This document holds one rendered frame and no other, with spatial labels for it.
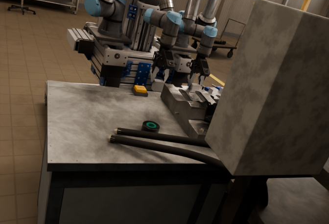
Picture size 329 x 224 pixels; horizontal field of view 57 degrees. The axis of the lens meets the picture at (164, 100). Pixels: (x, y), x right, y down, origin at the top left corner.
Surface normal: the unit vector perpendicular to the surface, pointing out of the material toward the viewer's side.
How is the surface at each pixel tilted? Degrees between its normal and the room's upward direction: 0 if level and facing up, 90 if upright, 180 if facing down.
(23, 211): 0
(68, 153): 0
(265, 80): 90
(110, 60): 90
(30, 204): 0
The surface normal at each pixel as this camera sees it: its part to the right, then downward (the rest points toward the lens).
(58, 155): 0.25, -0.89
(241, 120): -0.91, -0.09
